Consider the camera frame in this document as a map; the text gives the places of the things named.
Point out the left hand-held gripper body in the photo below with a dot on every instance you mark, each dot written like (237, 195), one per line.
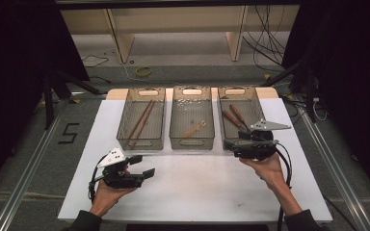
(122, 179)

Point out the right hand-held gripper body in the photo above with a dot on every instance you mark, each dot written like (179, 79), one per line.
(257, 149)

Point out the smoky clear plastic bin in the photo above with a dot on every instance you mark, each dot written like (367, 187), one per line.
(191, 112)
(141, 125)
(253, 109)

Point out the brown wooden chopstick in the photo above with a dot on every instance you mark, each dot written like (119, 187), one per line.
(143, 125)
(140, 119)

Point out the person's left hand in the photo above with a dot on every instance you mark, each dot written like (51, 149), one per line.
(106, 197)

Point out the person's right hand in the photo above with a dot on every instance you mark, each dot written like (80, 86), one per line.
(269, 171)

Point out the black metal stand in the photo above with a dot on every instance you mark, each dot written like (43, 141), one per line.
(309, 96)
(48, 102)

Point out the yellow tape roll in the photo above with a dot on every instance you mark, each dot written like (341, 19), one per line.
(137, 71)

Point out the pale wooden shelf unit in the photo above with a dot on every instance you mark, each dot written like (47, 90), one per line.
(122, 41)

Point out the black curtain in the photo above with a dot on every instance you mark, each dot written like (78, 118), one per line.
(350, 64)
(13, 64)

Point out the aluminium floor rail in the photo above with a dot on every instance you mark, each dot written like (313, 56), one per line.
(22, 179)
(334, 160)

